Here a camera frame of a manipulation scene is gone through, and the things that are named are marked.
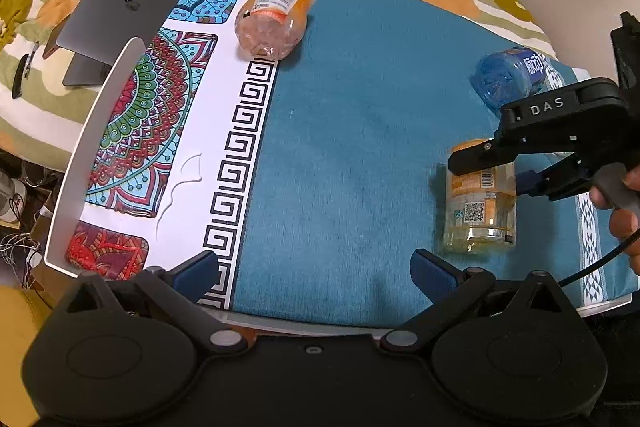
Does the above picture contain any blue patterned tablecloth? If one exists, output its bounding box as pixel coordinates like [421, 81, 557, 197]
[64, 0, 640, 327]

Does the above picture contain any black pen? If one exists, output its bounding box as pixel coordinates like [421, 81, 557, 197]
[12, 42, 39, 100]

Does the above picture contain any clear cup green white label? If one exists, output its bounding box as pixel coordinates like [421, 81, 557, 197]
[544, 64, 565, 91]

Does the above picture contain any grey laptop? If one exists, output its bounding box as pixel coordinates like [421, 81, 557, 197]
[56, 0, 179, 87]

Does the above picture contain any blue plastic cup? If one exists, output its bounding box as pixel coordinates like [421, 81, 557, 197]
[470, 47, 546, 112]

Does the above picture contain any person right hand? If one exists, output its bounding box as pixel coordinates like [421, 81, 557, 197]
[589, 166, 640, 275]

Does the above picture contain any black cable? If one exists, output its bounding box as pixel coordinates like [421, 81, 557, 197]
[556, 225, 640, 291]

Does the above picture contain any yellow orange label plastic cup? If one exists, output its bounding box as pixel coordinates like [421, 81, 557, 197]
[442, 163, 516, 254]

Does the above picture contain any brown smartphone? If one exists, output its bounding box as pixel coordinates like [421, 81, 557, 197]
[42, 17, 68, 60]

